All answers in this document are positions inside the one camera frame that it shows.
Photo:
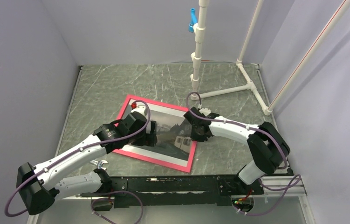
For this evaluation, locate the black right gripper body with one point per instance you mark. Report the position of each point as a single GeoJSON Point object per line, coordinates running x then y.
{"type": "Point", "coordinates": [196, 136]}

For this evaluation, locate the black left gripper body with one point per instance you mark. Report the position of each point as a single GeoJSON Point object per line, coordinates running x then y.
{"type": "Point", "coordinates": [143, 138]}

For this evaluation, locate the glossy photo with white borders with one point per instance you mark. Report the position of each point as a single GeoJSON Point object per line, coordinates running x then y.
{"type": "Point", "coordinates": [168, 139]}

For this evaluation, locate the red wooden picture frame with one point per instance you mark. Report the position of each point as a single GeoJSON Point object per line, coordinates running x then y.
{"type": "Point", "coordinates": [190, 164]}

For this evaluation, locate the white PVC pipe stand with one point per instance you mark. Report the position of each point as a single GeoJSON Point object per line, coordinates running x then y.
{"type": "Point", "coordinates": [253, 52]}

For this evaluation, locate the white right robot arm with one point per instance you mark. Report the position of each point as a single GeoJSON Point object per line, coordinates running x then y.
{"type": "Point", "coordinates": [267, 147]}

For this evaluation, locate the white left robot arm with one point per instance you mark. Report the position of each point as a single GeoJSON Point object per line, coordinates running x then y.
{"type": "Point", "coordinates": [41, 185]}

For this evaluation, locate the silver open-end wrench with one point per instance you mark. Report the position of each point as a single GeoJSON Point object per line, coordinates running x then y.
{"type": "Point", "coordinates": [99, 164]}

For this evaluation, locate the blue pipe fitting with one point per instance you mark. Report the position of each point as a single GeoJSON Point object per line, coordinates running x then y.
{"type": "Point", "coordinates": [193, 21]}

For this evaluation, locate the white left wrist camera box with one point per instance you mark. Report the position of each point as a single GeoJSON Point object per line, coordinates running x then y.
{"type": "Point", "coordinates": [142, 109]}

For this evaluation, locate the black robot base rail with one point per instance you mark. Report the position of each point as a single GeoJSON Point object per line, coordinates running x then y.
{"type": "Point", "coordinates": [126, 191]}

